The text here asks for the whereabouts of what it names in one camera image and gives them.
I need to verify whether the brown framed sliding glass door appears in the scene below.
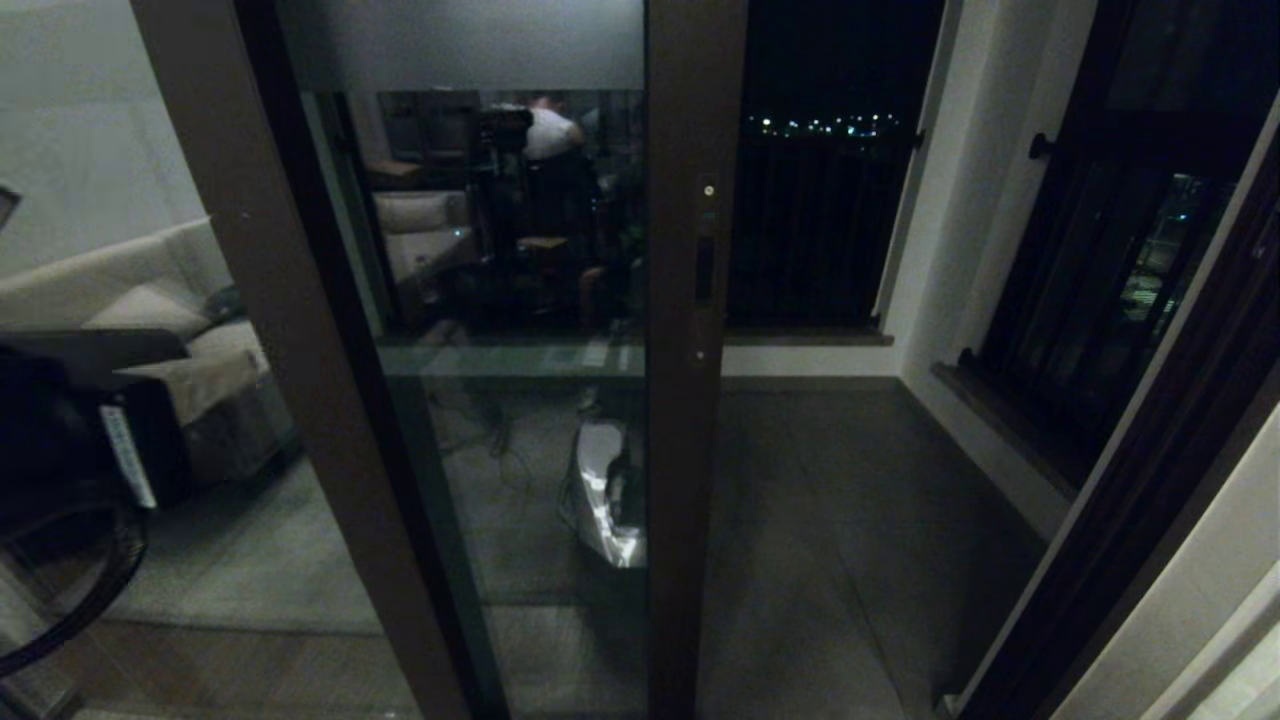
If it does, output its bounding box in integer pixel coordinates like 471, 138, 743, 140
275, 0, 751, 720

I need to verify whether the beige sofa cushion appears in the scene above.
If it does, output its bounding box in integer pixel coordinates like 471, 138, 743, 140
80, 285, 211, 337

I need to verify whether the beige sofa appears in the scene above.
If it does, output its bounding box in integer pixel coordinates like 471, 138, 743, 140
0, 218, 301, 481

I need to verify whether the grey rug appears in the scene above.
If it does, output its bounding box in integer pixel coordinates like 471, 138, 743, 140
105, 455, 386, 637

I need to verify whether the brown balcony ledge cap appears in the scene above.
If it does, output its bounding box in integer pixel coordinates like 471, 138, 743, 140
722, 330, 894, 348

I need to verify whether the black metal balcony railing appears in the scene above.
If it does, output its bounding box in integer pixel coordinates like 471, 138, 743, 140
745, 130, 926, 326

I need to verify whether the brown window sill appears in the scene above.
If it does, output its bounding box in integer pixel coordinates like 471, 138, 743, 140
930, 362, 1081, 501

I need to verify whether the dark brown door jamb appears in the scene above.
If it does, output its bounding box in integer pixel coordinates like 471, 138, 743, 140
955, 100, 1280, 720

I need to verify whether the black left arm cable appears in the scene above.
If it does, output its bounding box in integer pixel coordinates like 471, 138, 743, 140
0, 490, 151, 681

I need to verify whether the brown fixed door frame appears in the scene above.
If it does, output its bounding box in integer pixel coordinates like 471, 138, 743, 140
130, 0, 511, 720

